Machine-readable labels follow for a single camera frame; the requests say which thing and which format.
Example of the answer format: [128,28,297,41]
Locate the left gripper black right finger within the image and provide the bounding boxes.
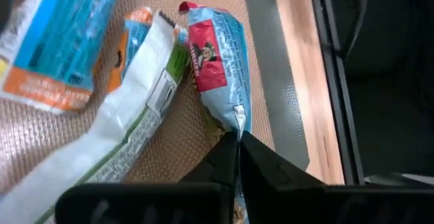
[240,130,434,224]

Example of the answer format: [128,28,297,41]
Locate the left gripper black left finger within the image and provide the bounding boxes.
[55,131,240,224]

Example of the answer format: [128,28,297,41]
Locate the light blue red granola bar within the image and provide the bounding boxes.
[178,1,254,224]

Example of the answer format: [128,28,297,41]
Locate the brown mat with grey border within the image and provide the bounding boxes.
[0,0,310,198]

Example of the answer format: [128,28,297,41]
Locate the black cable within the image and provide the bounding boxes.
[342,0,369,60]

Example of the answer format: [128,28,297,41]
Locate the blue orange granola bar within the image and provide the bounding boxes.
[0,0,125,115]
[107,7,153,94]

